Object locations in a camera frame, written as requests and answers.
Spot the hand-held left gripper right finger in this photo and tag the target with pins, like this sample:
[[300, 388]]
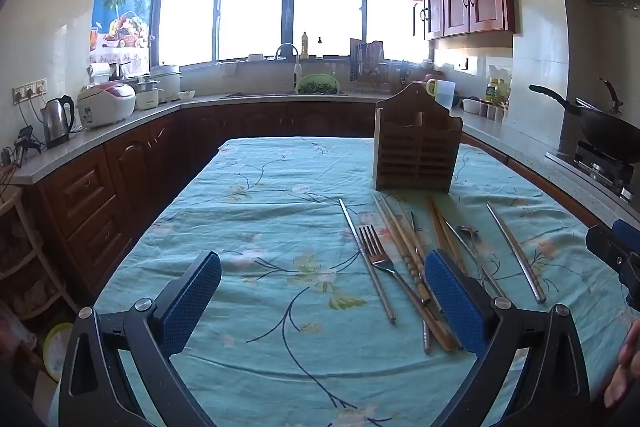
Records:
[[455, 302]]

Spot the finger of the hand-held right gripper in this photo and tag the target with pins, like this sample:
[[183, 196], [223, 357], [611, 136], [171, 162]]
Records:
[[629, 232], [612, 252]]

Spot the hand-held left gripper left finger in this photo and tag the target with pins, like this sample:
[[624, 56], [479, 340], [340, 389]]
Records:
[[192, 302]]

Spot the wooden utensil holder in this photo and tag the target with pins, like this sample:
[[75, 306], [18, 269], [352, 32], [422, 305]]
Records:
[[417, 152]]

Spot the person's right hand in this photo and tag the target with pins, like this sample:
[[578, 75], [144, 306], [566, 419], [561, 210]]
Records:
[[627, 372]]

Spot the thin metal chopstick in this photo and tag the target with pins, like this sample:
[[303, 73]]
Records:
[[426, 337]]

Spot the turned wooden chopstick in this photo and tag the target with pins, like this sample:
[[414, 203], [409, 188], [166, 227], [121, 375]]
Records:
[[412, 257]]

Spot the gas stove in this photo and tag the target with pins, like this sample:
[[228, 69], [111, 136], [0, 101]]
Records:
[[600, 164]]

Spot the brown wooden chopstick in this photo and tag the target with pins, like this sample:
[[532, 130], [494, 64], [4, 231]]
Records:
[[436, 219], [443, 227]]

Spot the wide metal chopstick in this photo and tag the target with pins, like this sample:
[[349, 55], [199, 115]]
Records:
[[520, 257]]

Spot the metal fork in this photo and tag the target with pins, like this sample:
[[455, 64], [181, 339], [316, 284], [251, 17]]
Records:
[[382, 259]]

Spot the teal floral tablecloth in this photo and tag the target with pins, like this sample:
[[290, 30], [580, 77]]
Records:
[[260, 232]]

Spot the black wok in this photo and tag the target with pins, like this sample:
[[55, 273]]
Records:
[[607, 132]]

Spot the wooden base cabinets with countertop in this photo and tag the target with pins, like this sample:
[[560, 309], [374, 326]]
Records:
[[125, 187]]

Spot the long metal chopstick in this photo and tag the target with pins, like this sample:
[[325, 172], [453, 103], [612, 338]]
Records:
[[348, 217]]

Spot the yellow green plate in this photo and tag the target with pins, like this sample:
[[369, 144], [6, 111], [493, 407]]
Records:
[[57, 347]]

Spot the white storage rack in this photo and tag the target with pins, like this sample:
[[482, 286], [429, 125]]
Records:
[[15, 269]]

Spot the row of spice jars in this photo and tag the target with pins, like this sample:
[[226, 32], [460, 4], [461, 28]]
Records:
[[492, 112]]

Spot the yellow cooking oil bottle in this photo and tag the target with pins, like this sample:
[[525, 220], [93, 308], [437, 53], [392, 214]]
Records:
[[494, 91]]

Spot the white rectangular container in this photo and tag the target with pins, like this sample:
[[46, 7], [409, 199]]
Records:
[[471, 105]]

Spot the small white bowl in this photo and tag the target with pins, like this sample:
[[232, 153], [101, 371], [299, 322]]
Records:
[[186, 95]]

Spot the clear measuring jug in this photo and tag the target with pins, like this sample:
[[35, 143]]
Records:
[[444, 94]]

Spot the small white blender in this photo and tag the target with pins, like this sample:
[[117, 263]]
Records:
[[147, 94]]

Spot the white and pink rice cooker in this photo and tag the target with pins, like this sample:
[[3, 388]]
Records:
[[107, 104]]

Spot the tall white rice cooker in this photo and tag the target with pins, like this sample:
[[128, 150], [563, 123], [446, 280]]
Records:
[[166, 82]]

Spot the steel electric kettle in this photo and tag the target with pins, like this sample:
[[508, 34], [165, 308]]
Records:
[[56, 122]]

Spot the knife block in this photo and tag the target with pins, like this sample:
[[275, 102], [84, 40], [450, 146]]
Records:
[[404, 74]]

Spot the white rag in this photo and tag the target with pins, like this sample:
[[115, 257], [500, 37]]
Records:
[[229, 68]]

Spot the paper towel roll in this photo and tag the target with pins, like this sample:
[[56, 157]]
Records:
[[100, 71]]

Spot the green colander with greens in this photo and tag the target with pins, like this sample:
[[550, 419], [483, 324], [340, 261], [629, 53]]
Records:
[[318, 85]]

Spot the dish rack with cutting boards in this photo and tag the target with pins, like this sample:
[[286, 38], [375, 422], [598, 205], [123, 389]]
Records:
[[367, 62]]

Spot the chrome kitchen faucet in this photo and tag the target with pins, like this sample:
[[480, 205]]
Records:
[[296, 67]]

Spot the yellow dish soap bottle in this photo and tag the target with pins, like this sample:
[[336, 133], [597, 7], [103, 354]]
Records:
[[304, 46]]

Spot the large kitchen window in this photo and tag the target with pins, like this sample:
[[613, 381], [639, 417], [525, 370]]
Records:
[[325, 7]]

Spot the small wall socket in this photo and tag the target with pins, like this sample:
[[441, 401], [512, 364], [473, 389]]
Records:
[[461, 64]]

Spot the wall socket strip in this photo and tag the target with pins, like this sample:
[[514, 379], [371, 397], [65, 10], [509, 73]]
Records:
[[30, 89]]

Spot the tropical fruit wall poster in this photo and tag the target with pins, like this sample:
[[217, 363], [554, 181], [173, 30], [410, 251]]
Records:
[[122, 7]]

